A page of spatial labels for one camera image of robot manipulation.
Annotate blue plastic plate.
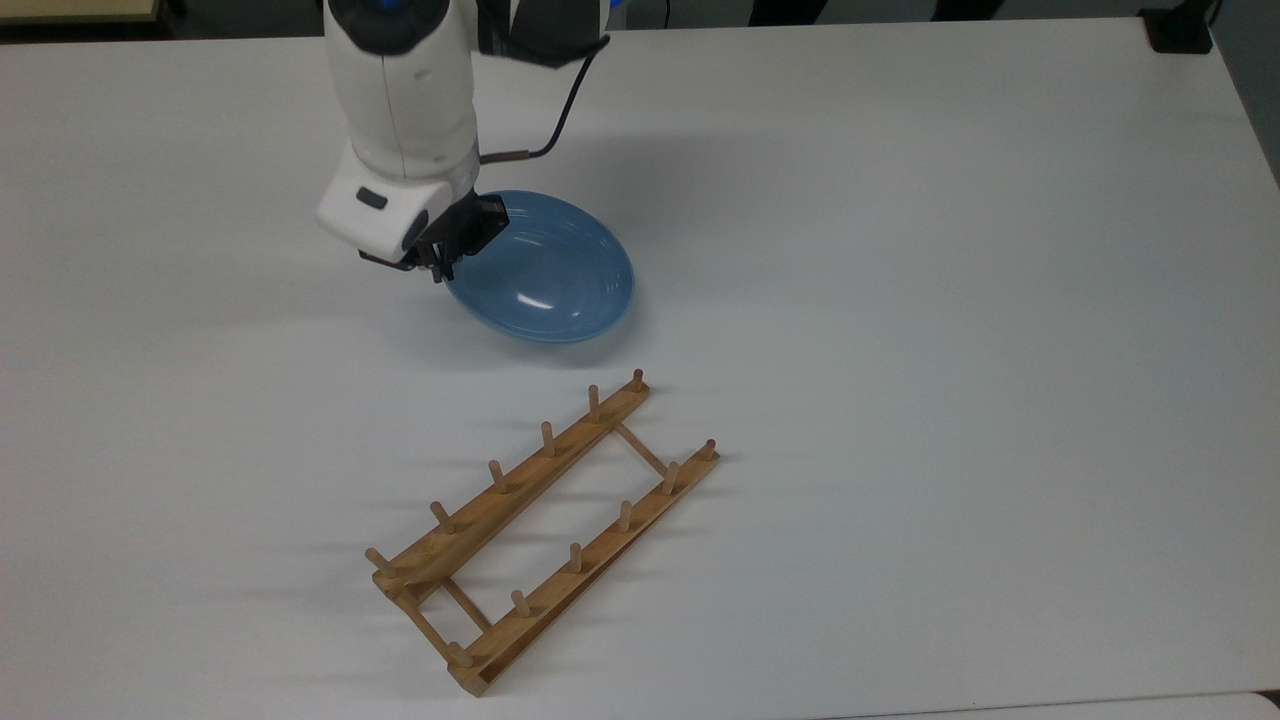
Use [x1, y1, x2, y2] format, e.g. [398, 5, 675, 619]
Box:
[443, 189, 637, 345]

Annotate light wooden desk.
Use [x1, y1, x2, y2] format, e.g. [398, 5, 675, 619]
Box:
[0, 0, 163, 25]

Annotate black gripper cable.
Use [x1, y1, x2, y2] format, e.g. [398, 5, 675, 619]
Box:
[478, 36, 613, 166]

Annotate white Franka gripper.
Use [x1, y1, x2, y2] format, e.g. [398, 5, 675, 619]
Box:
[317, 140, 511, 284]

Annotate wooden plate rack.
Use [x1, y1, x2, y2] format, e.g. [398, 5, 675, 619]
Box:
[364, 369, 720, 699]

